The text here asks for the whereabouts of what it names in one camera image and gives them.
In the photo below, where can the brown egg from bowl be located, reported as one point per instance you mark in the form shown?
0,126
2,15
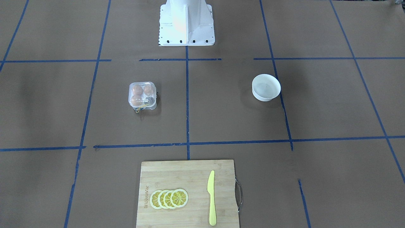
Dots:
148,90

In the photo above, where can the clear plastic egg box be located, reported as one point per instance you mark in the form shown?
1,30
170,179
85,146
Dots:
150,102

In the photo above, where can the brown egg lower slot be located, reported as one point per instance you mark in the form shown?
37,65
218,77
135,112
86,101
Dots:
136,101

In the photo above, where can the brown egg slot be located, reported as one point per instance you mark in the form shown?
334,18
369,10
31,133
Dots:
137,90
136,101

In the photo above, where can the brown egg upper slot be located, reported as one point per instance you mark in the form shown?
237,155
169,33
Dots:
137,90

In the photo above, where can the bamboo cutting board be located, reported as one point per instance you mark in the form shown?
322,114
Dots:
191,176

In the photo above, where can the white ceramic bowl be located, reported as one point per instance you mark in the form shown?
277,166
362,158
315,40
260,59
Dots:
265,87

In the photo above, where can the yellow plastic knife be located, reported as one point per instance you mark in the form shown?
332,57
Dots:
211,191

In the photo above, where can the lemon slice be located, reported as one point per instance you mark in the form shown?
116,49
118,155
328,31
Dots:
167,199
154,200
161,199
179,198

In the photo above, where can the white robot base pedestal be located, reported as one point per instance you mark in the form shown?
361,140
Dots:
186,23

